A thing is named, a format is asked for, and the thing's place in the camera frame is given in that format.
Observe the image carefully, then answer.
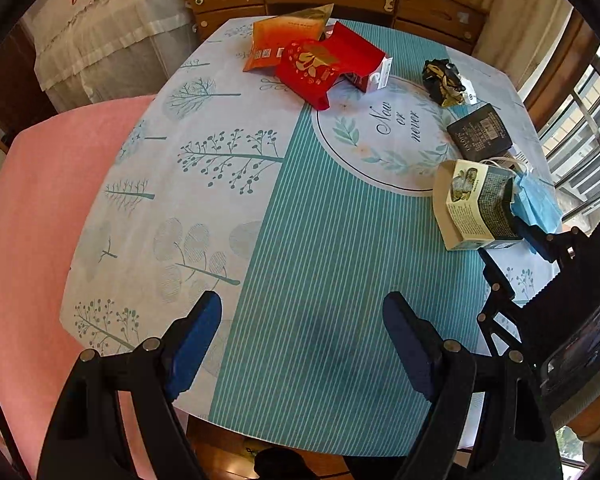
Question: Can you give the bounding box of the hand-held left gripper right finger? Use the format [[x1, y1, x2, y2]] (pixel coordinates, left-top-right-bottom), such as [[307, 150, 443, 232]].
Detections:
[[382, 290, 563, 480]]

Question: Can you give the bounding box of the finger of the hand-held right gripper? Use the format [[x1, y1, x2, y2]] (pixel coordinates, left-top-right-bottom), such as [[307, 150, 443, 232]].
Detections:
[[477, 247, 528, 357], [511, 214, 583, 263]]

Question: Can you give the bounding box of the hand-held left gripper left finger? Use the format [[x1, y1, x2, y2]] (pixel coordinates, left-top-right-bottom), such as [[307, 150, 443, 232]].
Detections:
[[35, 290, 223, 480]]

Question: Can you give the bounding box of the blue face mask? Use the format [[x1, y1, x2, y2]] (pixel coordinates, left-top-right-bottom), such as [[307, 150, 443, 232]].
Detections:
[[480, 156, 563, 236]]

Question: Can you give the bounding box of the green white carton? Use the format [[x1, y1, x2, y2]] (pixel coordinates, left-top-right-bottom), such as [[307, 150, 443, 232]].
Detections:
[[432, 159, 523, 252]]

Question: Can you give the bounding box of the black box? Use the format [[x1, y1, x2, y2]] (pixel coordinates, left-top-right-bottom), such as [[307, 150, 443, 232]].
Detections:
[[446, 102, 515, 158]]

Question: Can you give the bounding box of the black gold wrapper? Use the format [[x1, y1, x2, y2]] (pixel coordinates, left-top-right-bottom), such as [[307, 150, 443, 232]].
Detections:
[[422, 58, 468, 108]]

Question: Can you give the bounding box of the red printed carton box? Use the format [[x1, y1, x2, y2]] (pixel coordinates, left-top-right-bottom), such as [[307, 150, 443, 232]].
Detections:
[[275, 22, 393, 111]]

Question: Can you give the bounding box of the orange snack bag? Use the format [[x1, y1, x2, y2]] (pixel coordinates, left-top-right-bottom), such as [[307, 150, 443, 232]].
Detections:
[[242, 3, 335, 73]]

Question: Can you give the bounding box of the blue white patterned tablecloth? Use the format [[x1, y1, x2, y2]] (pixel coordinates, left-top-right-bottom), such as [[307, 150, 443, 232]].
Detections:
[[59, 16, 566, 453]]

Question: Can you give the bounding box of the metal window grille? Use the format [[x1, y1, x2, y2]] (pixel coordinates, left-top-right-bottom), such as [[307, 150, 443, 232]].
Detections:
[[540, 45, 600, 226]]

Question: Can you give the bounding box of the pink cloth-covered furniture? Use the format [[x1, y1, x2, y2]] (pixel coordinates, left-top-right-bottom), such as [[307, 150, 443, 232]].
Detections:
[[0, 95, 186, 480]]

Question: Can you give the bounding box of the dark wooden door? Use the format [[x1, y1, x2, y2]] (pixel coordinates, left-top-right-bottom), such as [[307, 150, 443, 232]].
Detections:
[[0, 20, 56, 131]]

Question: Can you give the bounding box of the white lace covered cabinet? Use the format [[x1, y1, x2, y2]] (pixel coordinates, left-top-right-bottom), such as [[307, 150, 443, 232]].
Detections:
[[20, 0, 201, 106]]

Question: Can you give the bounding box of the wooden window frame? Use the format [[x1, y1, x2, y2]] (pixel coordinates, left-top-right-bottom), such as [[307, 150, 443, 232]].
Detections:
[[517, 5, 600, 116]]

